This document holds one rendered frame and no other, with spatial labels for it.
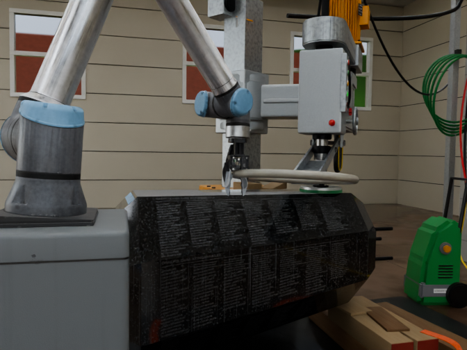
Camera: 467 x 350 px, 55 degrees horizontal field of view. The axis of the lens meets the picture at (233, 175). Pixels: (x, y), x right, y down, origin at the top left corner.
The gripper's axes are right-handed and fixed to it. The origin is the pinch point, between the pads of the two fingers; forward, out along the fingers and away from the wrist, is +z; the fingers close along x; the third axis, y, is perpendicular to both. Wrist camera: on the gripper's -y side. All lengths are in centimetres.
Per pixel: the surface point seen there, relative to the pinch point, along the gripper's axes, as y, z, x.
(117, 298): 66, 21, -38
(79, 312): 66, 24, -45
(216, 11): -128, -115, 8
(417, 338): -14, 64, 85
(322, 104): -46, -43, 51
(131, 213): -31, 11, -40
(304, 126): -51, -32, 44
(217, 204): -36.4, 6.8, -1.6
